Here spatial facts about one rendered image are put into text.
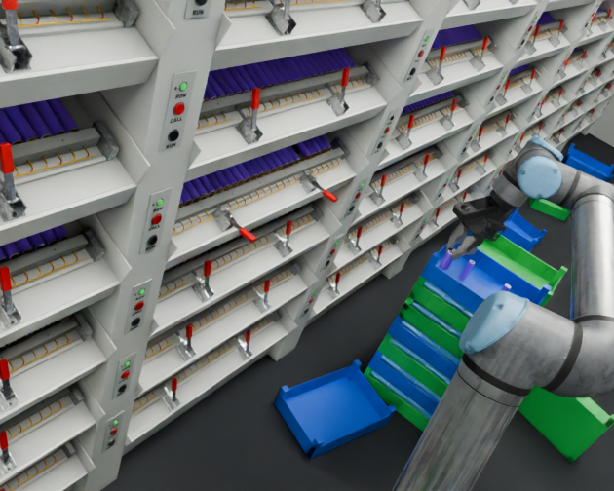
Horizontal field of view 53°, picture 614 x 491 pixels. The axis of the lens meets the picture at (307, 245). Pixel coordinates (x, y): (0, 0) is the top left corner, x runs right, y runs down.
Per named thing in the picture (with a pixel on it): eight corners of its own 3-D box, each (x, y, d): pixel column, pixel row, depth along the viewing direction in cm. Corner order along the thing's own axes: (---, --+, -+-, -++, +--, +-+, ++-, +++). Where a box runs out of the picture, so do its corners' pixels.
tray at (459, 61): (492, 75, 192) (527, 44, 182) (396, 109, 148) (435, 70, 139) (453, 25, 194) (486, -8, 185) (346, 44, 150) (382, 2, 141)
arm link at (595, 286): (662, 396, 87) (632, 179, 139) (578, 358, 88) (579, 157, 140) (613, 439, 94) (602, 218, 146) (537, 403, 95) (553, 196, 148)
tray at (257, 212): (346, 184, 153) (369, 163, 146) (156, 274, 109) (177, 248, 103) (299, 122, 155) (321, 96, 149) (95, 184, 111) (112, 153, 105)
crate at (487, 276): (536, 307, 175) (552, 287, 170) (515, 341, 160) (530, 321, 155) (447, 248, 184) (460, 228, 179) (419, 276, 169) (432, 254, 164)
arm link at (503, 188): (518, 190, 149) (494, 167, 155) (504, 206, 151) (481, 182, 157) (537, 198, 155) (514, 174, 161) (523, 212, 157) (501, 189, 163)
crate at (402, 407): (460, 405, 204) (472, 391, 199) (436, 442, 189) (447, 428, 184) (387, 350, 213) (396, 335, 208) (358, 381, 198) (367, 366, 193)
